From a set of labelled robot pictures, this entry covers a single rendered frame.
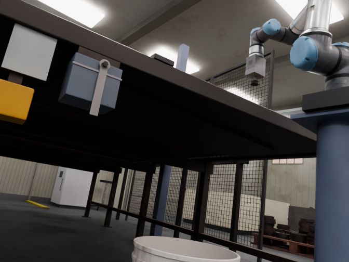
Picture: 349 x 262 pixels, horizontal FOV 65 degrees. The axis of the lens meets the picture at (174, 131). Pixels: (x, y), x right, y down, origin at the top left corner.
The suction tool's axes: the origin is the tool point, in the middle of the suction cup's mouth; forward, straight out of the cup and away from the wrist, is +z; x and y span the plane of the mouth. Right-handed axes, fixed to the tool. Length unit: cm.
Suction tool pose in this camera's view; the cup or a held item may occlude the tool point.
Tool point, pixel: (254, 84)
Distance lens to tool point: 152.9
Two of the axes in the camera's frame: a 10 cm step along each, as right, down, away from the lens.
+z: -1.2, 9.7, -2.3
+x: 5.7, -1.2, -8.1
